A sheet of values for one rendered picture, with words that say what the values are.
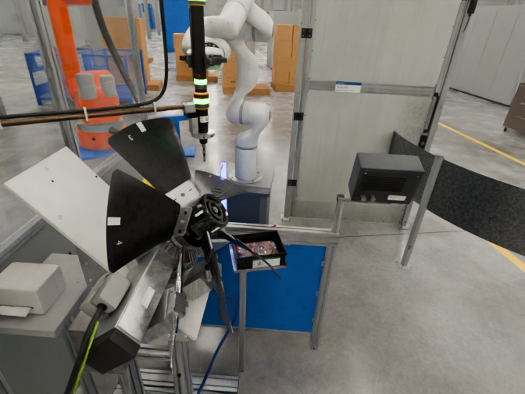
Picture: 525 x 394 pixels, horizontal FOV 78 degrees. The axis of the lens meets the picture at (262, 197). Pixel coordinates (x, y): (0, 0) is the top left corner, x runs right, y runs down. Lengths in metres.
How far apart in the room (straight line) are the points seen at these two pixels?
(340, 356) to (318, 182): 1.54
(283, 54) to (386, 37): 6.45
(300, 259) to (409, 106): 1.76
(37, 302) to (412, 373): 1.90
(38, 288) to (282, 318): 1.24
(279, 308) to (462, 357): 1.17
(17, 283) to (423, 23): 2.81
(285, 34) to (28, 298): 8.47
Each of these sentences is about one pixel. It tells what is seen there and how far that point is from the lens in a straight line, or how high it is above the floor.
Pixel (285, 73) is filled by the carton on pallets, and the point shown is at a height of 0.44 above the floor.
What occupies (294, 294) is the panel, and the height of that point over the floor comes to 0.43.
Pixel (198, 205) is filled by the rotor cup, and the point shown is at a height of 1.25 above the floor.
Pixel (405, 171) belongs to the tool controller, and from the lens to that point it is 1.43.
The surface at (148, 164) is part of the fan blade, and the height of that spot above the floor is 1.34.
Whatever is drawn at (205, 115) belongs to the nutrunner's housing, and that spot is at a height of 1.49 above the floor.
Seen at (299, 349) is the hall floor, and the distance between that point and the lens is 2.17.
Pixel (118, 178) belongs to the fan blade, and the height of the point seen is 1.42.
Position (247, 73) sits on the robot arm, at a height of 1.51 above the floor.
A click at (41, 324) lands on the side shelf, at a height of 0.86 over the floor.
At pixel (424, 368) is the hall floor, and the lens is 2.32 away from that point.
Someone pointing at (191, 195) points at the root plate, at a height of 1.25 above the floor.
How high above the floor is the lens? 1.74
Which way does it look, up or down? 29 degrees down
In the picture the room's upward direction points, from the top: 3 degrees clockwise
